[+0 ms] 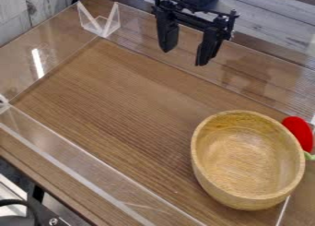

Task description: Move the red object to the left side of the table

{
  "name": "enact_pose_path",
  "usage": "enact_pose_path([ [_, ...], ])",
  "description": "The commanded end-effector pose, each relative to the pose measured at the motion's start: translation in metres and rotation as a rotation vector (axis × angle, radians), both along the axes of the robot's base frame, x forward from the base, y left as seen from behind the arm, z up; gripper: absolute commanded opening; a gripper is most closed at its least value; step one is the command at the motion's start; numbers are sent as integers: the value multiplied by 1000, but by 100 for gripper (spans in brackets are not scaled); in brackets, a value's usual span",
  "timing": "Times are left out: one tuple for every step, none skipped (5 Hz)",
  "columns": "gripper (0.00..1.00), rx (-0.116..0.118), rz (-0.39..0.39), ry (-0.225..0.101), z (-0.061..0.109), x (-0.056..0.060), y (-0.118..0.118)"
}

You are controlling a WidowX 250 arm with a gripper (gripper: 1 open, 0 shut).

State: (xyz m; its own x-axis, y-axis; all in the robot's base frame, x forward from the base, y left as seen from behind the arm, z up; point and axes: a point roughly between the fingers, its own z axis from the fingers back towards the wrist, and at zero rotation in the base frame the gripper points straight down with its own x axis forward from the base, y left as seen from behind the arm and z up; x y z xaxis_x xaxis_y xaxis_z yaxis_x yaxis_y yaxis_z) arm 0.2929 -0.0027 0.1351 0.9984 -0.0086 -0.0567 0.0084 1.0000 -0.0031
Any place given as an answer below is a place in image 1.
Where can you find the clear acrylic barrier wall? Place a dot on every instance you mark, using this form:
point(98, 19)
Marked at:
point(99, 111)

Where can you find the oval wooden bowl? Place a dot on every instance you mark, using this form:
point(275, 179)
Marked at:
point(247, 159)

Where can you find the black metal table clamp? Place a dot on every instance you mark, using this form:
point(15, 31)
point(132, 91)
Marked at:
point(47, 217)

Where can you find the red felt strawberry toy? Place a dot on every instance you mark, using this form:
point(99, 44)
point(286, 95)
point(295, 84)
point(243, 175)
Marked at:
point(299, 128)

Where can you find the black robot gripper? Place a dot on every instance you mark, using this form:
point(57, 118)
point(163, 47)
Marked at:
point(199, 14)

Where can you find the clear acrylic corner bracket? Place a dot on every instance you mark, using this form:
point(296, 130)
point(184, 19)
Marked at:
point(99, 25)

